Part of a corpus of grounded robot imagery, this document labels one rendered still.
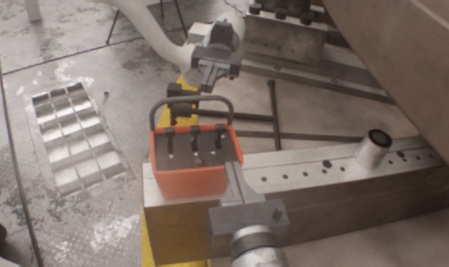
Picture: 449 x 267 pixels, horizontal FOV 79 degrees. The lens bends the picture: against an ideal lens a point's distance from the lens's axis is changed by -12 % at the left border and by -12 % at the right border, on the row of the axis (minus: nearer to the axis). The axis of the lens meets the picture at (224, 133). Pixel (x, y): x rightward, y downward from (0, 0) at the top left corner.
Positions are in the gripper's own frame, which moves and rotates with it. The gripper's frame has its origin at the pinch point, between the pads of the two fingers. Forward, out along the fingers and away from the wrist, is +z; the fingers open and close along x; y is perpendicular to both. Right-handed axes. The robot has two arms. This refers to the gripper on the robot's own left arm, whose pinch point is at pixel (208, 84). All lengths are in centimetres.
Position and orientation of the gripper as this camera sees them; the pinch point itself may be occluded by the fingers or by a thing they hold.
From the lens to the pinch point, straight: 75.0
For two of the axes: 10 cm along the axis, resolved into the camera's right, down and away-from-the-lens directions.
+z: -1.8, 6.8, -7.1
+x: -9.8, -2.0, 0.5
